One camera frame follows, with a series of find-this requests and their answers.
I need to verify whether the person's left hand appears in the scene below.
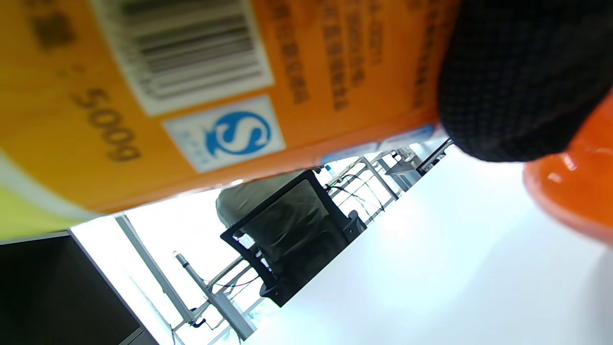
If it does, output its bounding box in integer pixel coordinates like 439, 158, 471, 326
438, 0, 613, 162

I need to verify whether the orange plastic bowl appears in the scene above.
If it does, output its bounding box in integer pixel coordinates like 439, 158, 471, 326
522, 93, 613, 245

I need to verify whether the yellow orange dish soap bottle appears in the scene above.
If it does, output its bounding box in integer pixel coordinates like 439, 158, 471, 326
0, 0, 460, 240

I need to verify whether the black monitor stand desk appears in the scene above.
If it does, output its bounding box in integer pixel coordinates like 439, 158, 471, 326
416, 138, 454, 177

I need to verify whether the black mesh office chair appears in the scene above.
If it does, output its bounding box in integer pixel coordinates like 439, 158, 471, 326
220, 170, 367, 307

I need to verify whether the dark wooden cabinet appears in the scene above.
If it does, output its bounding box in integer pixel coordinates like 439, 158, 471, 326
0, 230, 159, 345

